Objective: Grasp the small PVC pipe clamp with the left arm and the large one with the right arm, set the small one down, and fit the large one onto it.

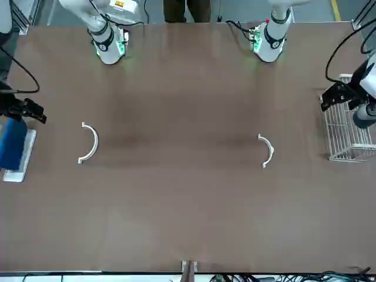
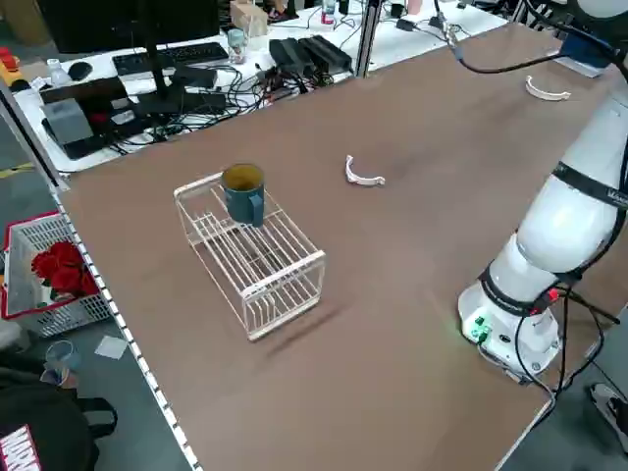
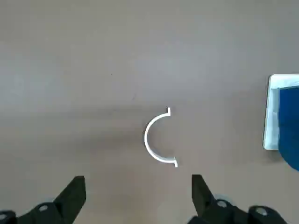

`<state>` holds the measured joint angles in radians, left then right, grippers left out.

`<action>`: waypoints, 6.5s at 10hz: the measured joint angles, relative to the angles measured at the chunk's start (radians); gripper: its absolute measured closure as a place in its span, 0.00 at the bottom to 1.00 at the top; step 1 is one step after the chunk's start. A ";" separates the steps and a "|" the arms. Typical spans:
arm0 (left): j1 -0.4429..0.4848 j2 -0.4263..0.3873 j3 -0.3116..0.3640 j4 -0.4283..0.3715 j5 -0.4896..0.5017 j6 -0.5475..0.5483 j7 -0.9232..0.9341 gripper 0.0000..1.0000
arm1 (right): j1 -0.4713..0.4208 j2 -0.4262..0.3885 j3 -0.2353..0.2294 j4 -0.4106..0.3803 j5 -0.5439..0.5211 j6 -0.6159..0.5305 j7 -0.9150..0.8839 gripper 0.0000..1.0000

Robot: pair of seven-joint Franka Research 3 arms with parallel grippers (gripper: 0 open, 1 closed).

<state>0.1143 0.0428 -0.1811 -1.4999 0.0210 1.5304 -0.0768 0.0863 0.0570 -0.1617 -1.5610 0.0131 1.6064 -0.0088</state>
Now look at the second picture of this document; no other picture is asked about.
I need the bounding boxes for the small white PVC pipe clamp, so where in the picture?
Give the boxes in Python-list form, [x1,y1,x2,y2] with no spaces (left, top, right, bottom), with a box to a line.
[344,154,388,188]

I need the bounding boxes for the black arm base cable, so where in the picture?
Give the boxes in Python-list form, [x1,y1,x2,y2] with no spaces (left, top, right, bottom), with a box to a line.
[512,282,620,396]

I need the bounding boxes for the red-rimmed white mesh basket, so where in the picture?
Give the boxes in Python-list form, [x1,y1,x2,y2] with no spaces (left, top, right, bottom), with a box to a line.
[0,210,115,339]

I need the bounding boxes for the blue box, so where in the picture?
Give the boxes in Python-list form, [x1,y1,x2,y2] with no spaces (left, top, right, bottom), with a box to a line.
[560,27,620,79]

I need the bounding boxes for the black camera cable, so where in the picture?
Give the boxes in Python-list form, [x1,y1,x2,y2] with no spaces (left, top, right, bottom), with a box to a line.
[433,0,570,76]

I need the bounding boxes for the grey box device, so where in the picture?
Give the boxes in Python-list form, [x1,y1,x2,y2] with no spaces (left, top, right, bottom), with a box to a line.
[40,97,95,145]

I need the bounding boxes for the black monitor stand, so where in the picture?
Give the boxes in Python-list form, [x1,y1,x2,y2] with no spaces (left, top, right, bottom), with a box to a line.
[128,0,227,117]

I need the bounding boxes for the red emergency stop button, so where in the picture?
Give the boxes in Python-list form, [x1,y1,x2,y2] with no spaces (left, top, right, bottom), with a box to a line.
[0,46,22,79]

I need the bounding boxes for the black keyboard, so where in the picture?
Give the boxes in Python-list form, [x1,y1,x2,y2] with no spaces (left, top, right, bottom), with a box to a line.
[111,41,230,77]

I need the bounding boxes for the white wire rack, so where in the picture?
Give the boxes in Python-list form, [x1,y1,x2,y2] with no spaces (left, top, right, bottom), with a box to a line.
[173,171,327,343]

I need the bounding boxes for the clear glass jar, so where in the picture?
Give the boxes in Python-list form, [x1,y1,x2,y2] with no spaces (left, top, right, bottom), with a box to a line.
[227,27,247,65]

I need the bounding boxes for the brown cardboard box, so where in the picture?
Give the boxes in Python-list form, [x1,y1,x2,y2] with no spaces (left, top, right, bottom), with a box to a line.
[230,0,270,38]

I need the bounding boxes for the clear plastic cup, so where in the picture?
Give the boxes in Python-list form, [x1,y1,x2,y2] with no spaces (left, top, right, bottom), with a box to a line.
[40,340,83,388]

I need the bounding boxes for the black monitor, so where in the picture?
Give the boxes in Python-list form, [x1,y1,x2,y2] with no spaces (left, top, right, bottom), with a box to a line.
[37,0,221,54]

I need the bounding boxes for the red artificial roses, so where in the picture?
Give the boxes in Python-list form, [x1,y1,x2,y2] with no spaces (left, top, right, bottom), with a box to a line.
[30,240,101,298]

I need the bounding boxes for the aluminium table edge rail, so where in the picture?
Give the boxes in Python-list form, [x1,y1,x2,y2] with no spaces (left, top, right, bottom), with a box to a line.
[0,78,203,471]

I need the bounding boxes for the white paper sheet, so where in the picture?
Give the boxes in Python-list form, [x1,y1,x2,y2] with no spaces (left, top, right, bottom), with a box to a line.
[94,336,130,362]

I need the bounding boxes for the teal mug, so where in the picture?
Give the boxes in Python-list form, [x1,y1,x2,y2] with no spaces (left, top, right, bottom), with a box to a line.
[220,163,267,229]

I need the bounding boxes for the aluminium frame post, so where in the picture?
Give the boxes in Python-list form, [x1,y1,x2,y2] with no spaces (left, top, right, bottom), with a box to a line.
[354,0,385,79]

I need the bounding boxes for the black power brick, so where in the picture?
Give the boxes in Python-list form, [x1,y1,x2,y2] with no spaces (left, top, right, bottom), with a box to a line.
[298,34,353,73]
[269,37,315,76]

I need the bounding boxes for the black printed bag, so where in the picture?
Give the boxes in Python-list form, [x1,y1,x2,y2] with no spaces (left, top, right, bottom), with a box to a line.
[0,350,120,471]

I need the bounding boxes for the clear plastic bottle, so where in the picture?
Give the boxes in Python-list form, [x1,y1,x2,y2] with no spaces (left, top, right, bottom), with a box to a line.
[46,57,71,89]

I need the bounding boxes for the large white PVC pipe clamp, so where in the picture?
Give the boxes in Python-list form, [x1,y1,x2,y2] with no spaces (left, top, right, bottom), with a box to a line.
[525,75,572,103]

